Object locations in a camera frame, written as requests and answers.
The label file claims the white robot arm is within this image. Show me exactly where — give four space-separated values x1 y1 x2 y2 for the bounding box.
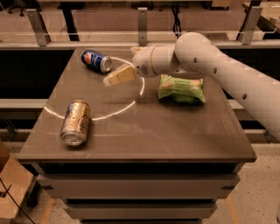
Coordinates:
103 32 280 140

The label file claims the cardboard box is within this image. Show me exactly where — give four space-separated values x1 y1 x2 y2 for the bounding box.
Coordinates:
0 140 35 224

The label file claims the black floor cable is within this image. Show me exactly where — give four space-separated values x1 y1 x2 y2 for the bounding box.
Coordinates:
0 178 36 224

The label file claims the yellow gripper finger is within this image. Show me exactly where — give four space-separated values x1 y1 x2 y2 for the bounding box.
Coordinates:
130 46 145 54
103 65 137 87

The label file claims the right metal railing bracket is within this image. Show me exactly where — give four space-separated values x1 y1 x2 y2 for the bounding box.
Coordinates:
241 6 263 45

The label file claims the grey drawer cabinet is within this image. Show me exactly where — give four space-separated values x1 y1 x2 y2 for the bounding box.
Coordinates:
18 51 256 224

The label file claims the green dang chips bag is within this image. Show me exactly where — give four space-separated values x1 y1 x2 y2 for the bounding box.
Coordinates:
157 74 206 104

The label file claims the blue pepsi can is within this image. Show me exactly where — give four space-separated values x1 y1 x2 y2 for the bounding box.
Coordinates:
80 49 112 74

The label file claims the gold soda can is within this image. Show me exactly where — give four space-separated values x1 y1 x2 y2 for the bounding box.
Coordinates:
60 100 90 146

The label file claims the left metal railing bracket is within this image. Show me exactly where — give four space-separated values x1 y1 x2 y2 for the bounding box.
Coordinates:
26 9 51 46

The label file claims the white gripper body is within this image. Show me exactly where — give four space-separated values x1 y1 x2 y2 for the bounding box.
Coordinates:
132 46 155 78

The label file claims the black hanging cable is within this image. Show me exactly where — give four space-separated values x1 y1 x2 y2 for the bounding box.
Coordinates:
171 4 182 41

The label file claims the metal railing bracket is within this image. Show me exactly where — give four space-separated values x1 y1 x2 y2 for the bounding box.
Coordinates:
241 6 263 45
137 7 147 46
26 9 51 46

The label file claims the middle metal railing bracket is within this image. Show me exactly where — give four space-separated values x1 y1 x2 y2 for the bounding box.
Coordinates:
137 7 147 46

